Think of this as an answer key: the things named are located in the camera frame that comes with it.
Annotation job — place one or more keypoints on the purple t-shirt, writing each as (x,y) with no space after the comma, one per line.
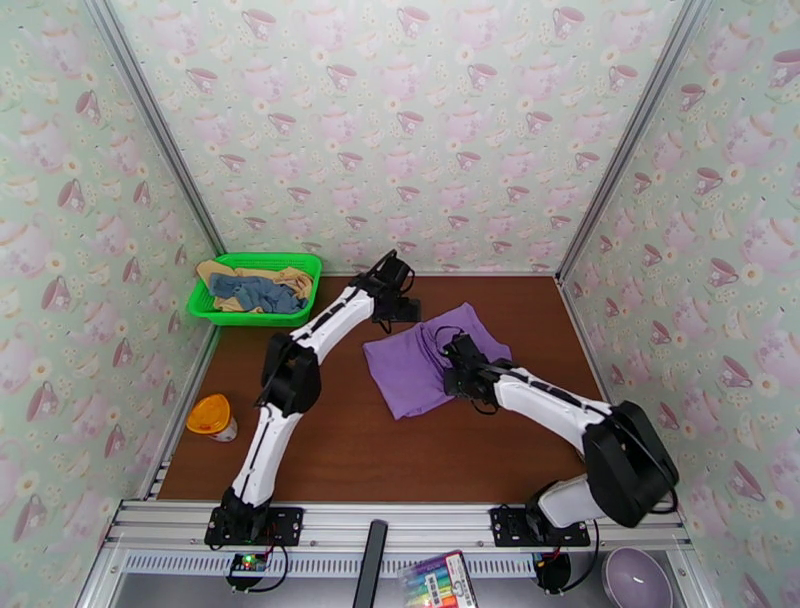
(406,375)

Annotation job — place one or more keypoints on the tan garment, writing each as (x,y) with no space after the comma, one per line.
(290,278)

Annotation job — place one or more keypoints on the blue ribbed top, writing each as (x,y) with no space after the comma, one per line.
(256,294)

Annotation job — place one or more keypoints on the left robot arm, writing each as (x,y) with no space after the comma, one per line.
(290,375)

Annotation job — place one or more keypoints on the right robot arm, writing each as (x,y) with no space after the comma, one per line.
(625,462)

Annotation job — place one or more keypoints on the green plastic basket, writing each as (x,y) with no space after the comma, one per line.
(250,319)

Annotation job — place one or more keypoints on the pack of coloured markers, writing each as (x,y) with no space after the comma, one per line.
(437,581)

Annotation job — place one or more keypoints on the orange lidded can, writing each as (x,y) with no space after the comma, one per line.
(209,415)

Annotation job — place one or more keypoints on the perforated metal strip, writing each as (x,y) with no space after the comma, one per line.
(337,565)

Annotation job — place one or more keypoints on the purple bowl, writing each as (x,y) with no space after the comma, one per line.
(637,578)

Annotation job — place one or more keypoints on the small circuit board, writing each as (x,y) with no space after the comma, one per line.
(249,564)

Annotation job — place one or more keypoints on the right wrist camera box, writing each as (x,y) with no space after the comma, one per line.
(464,349)

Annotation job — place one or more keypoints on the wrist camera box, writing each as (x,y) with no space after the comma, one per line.
(464,349)
(397,272)

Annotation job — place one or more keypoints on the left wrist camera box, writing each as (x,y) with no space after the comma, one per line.
(397,272)

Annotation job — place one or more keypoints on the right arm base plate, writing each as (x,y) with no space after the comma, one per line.
(509,525)

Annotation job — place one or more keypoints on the aluminium frame rail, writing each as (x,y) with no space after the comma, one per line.
(400,522)

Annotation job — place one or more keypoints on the black camera post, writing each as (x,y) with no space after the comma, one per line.
(370,562)

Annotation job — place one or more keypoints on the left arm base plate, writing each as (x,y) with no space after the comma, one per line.
(284,525)

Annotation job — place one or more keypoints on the aluminium upright post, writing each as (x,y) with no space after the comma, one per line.
(156,125)
(631,137)

